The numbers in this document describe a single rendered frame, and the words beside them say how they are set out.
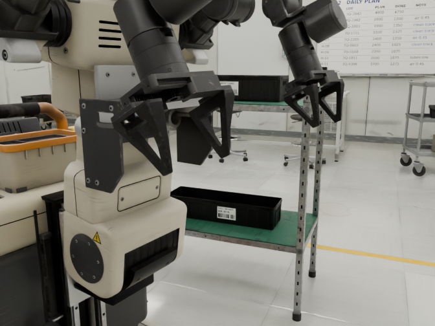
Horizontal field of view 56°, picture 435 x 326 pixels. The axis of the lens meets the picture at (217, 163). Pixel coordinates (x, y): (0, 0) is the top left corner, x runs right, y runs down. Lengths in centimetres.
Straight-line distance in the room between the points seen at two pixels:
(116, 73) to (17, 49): 17
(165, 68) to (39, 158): 66
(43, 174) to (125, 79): 40
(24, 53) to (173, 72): 30
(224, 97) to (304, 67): 36
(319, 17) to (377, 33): 568
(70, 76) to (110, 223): 29
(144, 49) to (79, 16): 29
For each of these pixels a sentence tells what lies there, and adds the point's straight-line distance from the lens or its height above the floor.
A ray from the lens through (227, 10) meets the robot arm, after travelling 90.
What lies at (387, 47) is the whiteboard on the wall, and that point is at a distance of 649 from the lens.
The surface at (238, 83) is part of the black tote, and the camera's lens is 186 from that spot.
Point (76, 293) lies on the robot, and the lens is 106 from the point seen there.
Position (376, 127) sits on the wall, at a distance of 656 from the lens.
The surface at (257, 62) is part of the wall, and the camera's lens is 678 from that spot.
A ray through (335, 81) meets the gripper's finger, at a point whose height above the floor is 107.
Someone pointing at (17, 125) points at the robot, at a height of 93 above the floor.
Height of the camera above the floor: 110
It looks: 13 degrees down
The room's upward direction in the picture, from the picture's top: straight up
